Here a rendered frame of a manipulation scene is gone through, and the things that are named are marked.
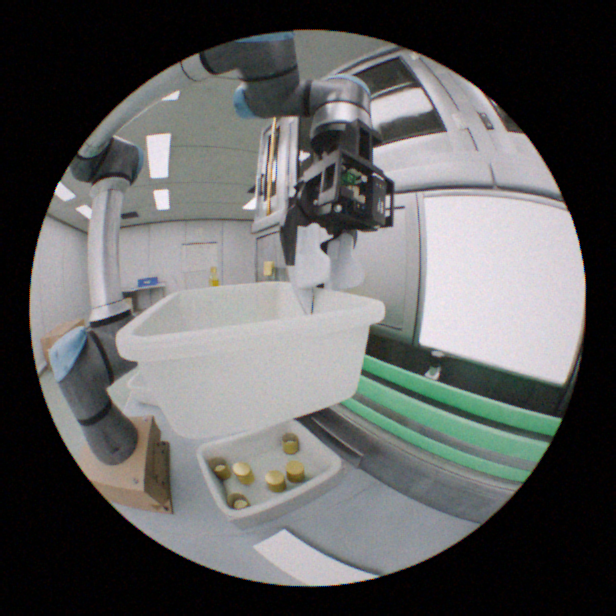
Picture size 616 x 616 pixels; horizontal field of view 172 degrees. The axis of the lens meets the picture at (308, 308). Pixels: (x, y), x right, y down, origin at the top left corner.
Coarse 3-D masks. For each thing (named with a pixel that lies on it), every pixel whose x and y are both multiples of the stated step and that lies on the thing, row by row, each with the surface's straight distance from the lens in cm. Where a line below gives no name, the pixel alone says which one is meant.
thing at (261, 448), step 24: (264, 432) 43; (288, 432) 46; (216, 456) 44; (240, 456) 46; (264, 456) 47; (288, 456) 46; (312, 456) 43; (336, 456) 38; (216, 480) 40; (264, 480) 43; (312, 480) 35; (264, 504) 33
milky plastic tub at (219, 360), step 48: (240, 288) 30; (288, 288) 27; (144, 336) 14; (192, 336) 9; (240, 336) 8; (288, 336) 9; (336, 336) 12; (192, 384) 11; (240, 384) 11; (288, 384) 12; (336, 384) 14; (192, 432) 13
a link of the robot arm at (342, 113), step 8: (328, 104) 27; (336, 104) 27; (344, 104) 27; (320, 112) 27; (328, 112) 26; (336, 112) 25; (344, 112) 25; (352, 112) 26; (360, 112) 27; (320, 120) 25; (328, 120) 25; (336, 120) 24; (344, 120) 24; (352, 120) 25; (368, 120) 27; (312, 128) 26; (360, 136) 25
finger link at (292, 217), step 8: (288, 200) 21; (288, 208) 21; (296, 208) 20; (288, 216) 20; (296, 216) 20; (304, 216) 21; (280, 224) 21; (288, 224) 20; (296, 224) 20; (304, 224) 20; (280, 232) 20; (288, 232) 20; (296, 232) 20; (280, 240) 21; (288, 240) 20; (296, 240) 20; (288, 248) 20; (288, 256) 20; (288, 264) 20
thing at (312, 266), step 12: (300, 228) 20; (312, 228) 19; (300, 240) 20; (312, 240) 19; (300, 252) 20; (312, 252) 18; (300, 264) 20; (312, 264) 18; (324, 264) 16; (300, 276) 20; (312, 276) 18; (324, 276) 16; (300, 288) 20; (312, 288) 21; (300, 300) 20; (312, 300) 21
